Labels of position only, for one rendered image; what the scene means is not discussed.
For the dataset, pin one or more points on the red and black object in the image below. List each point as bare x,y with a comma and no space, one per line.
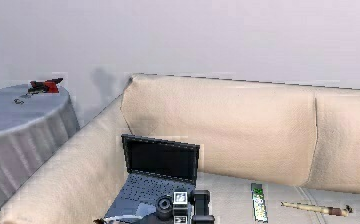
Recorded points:
48,86

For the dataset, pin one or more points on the tan wooden stick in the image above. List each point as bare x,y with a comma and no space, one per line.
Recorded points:
313,208

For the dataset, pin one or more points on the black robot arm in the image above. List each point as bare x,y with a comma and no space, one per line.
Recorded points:
200,204

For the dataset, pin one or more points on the round table with grey cloth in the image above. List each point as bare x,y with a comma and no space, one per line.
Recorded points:
18,133

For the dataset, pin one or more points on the beige sofa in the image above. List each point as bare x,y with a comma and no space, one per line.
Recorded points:
241,130

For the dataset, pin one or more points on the dark grey open laptop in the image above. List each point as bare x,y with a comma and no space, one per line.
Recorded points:
161,160

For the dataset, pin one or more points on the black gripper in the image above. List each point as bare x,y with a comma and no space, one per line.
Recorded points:
164,207

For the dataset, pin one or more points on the green and white remote control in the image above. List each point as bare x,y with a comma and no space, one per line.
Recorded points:
259,203

